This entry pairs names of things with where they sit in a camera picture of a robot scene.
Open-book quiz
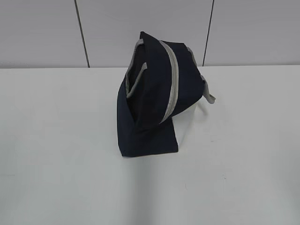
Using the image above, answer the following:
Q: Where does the navy blue lunch bag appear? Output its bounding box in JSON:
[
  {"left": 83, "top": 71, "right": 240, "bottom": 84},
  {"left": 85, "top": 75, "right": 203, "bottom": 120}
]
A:
[{"left": 117, "top": 32, "right": 215, "bottom": 158}]

